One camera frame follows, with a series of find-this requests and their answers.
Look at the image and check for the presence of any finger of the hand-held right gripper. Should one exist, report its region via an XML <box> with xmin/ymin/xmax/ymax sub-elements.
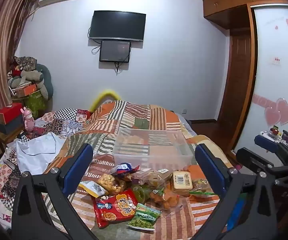
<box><xmin>236</xmin><ymin>147</ymin><xmax>288</xmax><ymax>177</ymax></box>
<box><xmin>254</xmin><ymin>134</ymin><xmax>288</xmax><ymax>157</ymax></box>

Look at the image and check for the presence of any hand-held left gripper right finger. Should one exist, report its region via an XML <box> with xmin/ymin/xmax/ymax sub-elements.
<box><xmin>191</xmin><ymin>143</ymin><xmax>277</xmax><ymax>240</ymax></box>

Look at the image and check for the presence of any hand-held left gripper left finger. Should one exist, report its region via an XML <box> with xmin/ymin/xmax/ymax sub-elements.
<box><xmin>11</xmin><ymin>142</ymin><xmax>97</xmax><ymax>240</ymax></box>

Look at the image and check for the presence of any yellow nuts packet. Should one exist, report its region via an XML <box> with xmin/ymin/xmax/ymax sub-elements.
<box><xmin>78</xmin><ymin>173</ymin><xmax>128</xmax><ymax>198</ymax></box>

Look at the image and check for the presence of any red snack bag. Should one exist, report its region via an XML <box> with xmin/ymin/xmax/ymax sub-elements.
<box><xmin>93</xmin><ymin>189</ymin><xmax>138</xmax><ymax>228</ymax></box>

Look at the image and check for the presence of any orange fried snack bag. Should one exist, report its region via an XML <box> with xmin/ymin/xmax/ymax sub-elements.
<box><xmin>150</xmin><ymin>187</ymin><xmax>182</xmax><ymax>210</ymax></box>

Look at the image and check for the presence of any clear plastic storage container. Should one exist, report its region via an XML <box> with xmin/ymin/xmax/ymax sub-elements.
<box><xmin>113</xmin><ymin>127</ymin><xmax>194</xmax><ymax>169</ymax></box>

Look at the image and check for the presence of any clear round biscuit pack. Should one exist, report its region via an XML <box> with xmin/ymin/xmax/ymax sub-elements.
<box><xmin>131</xmin><ymin>168</ymin><xmax>173</xmax><ymax>187</ymax></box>

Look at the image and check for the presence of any green pea snack packet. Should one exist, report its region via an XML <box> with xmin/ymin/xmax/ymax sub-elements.
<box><xmin>126</xmin><ymin>203</ymin><xmax>161</xmax><ymax>231</ymax></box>

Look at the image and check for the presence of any green edged snack packet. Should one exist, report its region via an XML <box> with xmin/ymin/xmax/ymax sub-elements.
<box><xmin>189</xmin><ymin>179</ymin><xmax>219</xmax><ymax>197</ymax></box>

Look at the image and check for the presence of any wrapped bread slice pack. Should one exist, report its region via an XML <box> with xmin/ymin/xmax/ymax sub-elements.
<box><xmin>171</xmin><ymin>170</ymin><xmax>193</xmax><ymax>197</ymax></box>

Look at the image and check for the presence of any checkered patchwork quilt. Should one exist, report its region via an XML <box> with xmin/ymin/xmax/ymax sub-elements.
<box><xmin>0</xmin><ymin>108</ymin><xmax>92</xmax><ymax>230</ymax></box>

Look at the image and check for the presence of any white plastic sheet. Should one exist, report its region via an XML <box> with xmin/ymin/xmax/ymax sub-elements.
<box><xmin>16</xmin><ymin>132</ymin><xmax>66</xmax><ymax>175</ymax></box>

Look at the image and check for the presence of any blue snack packet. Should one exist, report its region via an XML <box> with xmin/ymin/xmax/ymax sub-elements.
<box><xmin>110</xmin><ymin>163</ymin><xmax>139</xmax><ymax>175</ymax></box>

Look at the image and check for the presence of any grey bed sheet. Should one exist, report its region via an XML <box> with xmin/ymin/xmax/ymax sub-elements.
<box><xmin>176</xmin><ymin>112</ymin><xmax>197</xmax><ymax>137</ymax></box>

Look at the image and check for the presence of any pink doll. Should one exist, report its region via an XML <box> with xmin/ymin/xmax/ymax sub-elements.
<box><xmin>21</xmin><ymin>107</ymin><xmax>36</xmax><ymax>133</ymax></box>

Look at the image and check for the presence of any wooden room door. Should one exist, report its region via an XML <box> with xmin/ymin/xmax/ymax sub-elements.
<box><xmin>217</xmin><ymin>29</ymin><xmax>250</xmax><ymax>125</ymax></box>

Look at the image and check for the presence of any white sliding door with hearts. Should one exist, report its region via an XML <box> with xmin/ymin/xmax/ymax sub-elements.
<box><xmin>234</xmin><ymin>5</ymin><xmax>288</xmax><ymax>160</ymax></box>

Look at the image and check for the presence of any yellow hoop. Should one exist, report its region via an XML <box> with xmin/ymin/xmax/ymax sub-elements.
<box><xmin>89</xmin><ymin>89</ymin><xmax>121</xmax><ymax>112</ymax></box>

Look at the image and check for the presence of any orange striped patchwork blanket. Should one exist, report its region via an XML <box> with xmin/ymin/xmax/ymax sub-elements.
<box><xmin>44</xmin><ymin>100</ymin><xmax>234</xmax><ymax>240</ymax></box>

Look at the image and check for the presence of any dark grey box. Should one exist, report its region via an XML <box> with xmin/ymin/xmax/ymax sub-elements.
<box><xmin>0</xmin><ymin>121</ymin><xmax>24</xmax><ymax>135</ymax></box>

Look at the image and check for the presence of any red box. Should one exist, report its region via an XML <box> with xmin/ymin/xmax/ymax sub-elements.
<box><xmin>0</xmin><ymin>102</ymin><xmax>24</xmax><ymax>125</ymax></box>

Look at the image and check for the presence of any teal long pillow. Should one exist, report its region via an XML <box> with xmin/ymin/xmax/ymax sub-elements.
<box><xmin>35</xmin><ymin>64</ymin><xmax>54</xmax><ymax>100</ymax></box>

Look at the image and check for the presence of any orange box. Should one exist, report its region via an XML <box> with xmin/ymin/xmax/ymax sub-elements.
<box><xmin>15</xmin><ymin>83</ymin><xmax>38</xmax><ymax>98</ymax></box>

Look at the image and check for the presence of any pile of plush toys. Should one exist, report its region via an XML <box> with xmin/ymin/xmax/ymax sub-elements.
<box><xmin>8</xmin><ymin>56</ymin><xmax>44</xmax><ymax>88</ymax></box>

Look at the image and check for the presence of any wooden wardrobe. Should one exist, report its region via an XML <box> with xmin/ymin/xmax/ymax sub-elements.
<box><xmin>202</xmin><ymin>0</ymin><xmax>288</xmax><ymax>153</ymax></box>

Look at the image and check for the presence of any brown striped curtain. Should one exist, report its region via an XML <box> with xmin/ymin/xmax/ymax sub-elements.
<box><xmin>0</xmin><ymin>0</ymin><xmax>38</xmax><ymax>160</ymax></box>

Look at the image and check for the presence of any green ring snack packet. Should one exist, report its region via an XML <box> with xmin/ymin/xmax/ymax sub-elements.
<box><xmin>131</xmin><ymin>184</ymin><xmax>152</xmax><ymax>203</ymax></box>

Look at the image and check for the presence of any small wall monitor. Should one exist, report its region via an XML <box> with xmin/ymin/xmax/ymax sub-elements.
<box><xmin>99</xmin><ymin>40</ymin><xmax>131</xmax><ymax>63</ymax></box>

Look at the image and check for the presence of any large wall television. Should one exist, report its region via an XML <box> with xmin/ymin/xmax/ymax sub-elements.
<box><xmin>89</xmin><ymin>10</ymin><xmax>146</xmax><ymax>42</ymax></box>

